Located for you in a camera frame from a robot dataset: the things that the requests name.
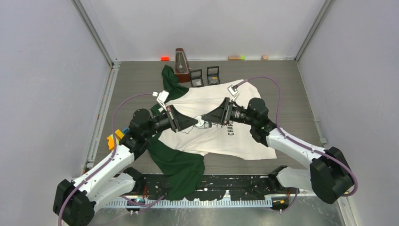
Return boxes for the green and white t-shirt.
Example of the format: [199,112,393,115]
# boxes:
[148,65,276,200]

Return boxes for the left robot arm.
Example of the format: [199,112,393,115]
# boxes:
[53,105,203,226]

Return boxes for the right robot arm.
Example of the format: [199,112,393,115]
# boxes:
[201,97,359,204]

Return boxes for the black box with gold brooch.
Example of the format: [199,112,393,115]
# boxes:
[207,66,220,85]

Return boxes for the black box with blue brooch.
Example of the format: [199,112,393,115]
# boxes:
[190,69,204,88]

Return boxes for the pile of colourful toy bricks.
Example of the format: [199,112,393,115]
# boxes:
[107,128,129,151]

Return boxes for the brown wooden metronome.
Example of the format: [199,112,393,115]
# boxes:
[174,48,191,83]

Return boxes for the tan and green block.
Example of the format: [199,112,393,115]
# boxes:
[228,55,246,61]

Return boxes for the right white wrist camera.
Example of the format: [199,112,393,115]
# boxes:
[228,85,239,102]

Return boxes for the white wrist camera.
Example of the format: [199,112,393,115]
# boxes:
[152,90,169,110]
[228,85,239,102]

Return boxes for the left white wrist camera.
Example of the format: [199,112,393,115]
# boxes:
[152,90,169,110]

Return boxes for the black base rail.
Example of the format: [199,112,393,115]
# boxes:
[125,174,296,201]

